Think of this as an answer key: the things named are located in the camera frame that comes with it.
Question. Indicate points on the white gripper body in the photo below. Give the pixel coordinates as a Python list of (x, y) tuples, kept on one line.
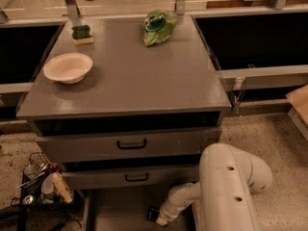
[(167, 213)]

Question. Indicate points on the dark rxbar blueberry packet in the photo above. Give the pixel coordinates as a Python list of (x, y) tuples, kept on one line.
[(152, 214)]

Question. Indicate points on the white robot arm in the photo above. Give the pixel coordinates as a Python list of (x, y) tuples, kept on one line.
[(228, 177)]

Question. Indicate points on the grey bottom drawer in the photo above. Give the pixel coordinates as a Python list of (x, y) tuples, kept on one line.
[(125, 209)]

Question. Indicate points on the grey drawer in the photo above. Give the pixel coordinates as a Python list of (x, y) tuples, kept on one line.
[(125, 209), (131, 176), (115, 146)]

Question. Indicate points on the grey middle drawer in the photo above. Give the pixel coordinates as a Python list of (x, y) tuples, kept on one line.
[(131, 176)]

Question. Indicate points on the grey drawer cabinet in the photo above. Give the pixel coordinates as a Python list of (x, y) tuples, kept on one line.
[(131, 88)]

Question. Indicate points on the grey top drawer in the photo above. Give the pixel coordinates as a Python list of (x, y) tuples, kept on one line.
[(115, 146)]

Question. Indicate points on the cream box in rack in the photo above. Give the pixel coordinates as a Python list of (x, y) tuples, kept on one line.
[(61, 188)]

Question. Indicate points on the white cup in rack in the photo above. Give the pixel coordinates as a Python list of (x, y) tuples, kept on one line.
[(47, 185)]

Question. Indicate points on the brown cardboard box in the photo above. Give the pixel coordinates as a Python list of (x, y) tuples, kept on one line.
[(299, 100)]

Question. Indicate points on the white paper bowl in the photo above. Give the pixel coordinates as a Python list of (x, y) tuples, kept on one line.
[(69, 68)]

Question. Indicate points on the green chip bag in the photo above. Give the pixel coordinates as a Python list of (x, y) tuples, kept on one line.
[(157, 27)]

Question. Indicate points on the green yellow sponge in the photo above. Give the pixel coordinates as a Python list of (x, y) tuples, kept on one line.
[(81, 35)]

